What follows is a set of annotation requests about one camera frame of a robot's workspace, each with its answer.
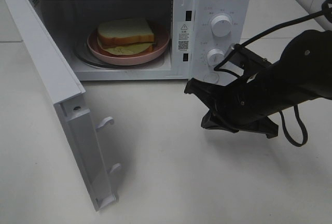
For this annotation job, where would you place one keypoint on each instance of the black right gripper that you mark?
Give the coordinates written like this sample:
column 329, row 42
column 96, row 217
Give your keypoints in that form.
column 233, row 108

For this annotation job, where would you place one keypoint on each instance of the round white door button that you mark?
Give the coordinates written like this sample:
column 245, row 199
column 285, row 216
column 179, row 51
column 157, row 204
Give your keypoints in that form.
column 211, row 78

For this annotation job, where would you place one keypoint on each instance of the white microwave knob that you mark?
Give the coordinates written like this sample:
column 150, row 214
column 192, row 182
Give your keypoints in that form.
column 221, row 24
column 214, row 57

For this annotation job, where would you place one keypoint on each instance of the pink round plate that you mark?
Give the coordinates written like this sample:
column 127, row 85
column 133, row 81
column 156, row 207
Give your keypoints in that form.
column 162, row 38

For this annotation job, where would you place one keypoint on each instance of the white bread sandwich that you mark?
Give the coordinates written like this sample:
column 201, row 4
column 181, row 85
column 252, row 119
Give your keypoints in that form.
column 126, row 36

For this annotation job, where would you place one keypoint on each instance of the white microwave door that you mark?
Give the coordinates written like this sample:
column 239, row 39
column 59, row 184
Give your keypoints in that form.
column 67, row 96

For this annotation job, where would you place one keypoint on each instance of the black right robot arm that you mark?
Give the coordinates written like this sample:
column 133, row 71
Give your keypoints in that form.
column 302, row 73

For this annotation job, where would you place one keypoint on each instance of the white warning label sticker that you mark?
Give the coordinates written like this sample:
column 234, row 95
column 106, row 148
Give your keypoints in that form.
column 183, row 36

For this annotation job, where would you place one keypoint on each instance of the white microwave oven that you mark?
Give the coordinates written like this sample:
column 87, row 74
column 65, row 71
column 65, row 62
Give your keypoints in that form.
column 72, row 21

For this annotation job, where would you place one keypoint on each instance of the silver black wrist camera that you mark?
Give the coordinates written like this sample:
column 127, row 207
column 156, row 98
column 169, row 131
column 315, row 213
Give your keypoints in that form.
column 249, row 62

